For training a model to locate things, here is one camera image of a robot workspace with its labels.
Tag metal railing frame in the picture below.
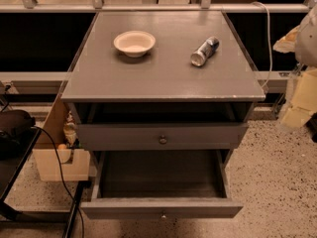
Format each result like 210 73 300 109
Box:
0 0 317 95

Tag black cable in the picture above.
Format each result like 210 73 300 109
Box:
31 126 85 238

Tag cardboard box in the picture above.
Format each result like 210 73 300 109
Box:
33 96 90 181

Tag grey top drawer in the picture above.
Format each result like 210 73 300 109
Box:
77 123 248 151

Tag silver blue drink can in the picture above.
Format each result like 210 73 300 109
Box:
190 37 220 67

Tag white cable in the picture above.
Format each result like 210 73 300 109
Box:
252 1 273 90

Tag items inside cardboard box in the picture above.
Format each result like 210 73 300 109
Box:
57 112 80 150

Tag dark bag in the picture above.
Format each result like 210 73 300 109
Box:
0 110 35 160

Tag grey wooden drawer cabinet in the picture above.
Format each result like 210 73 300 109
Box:
60 10 266 157

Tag black side table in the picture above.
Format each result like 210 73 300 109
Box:
0 127 89 238

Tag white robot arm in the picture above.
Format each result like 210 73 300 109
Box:
273 5 317 129

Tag grey drawer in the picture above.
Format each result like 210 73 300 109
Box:
77 123 248 151
81 151 243 219

